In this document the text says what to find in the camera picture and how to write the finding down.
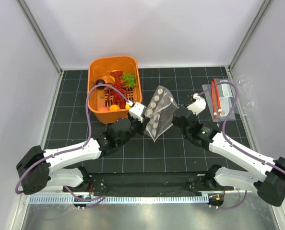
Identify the red toy lobster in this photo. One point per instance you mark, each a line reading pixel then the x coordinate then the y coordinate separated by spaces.
pixel 120 95

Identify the orange plastic basket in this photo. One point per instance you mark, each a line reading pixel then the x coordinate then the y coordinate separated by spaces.
pixel 100 69

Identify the spare zip bags orange zippers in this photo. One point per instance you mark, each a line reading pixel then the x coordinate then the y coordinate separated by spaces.
pixel 219 99

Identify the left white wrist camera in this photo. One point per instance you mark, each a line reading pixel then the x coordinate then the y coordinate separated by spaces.
pixel 137 111

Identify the slotted cable duct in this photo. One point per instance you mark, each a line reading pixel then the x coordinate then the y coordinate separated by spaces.
pixel 69 199

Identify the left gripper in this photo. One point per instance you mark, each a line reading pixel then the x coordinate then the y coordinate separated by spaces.
pixel 142 125

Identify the green toy grapes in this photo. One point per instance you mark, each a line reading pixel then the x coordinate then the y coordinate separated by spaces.
pixel 129 80

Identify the black grid mat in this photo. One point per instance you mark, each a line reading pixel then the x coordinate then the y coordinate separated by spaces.
pixel 70 124

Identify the orange toy mango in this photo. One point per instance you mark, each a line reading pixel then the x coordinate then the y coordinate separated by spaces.
pixel 114 107

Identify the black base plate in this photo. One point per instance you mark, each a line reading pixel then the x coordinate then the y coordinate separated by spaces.
pixel 148 184

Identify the peach toy fruit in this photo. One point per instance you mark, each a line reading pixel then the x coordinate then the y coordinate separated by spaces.
pixel 103 109

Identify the dark plum toy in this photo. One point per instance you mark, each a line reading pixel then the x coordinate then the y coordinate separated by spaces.
pixel 100 83

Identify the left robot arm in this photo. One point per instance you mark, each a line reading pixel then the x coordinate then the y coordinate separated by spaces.
pixel 40 168

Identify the clear dotted zip bag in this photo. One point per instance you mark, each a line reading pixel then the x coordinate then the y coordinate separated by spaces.
pixel 160 112

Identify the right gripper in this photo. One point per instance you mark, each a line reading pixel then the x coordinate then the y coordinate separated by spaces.
pixel 174 121

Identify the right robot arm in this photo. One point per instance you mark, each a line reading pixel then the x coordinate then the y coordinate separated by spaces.
pixel 260 174

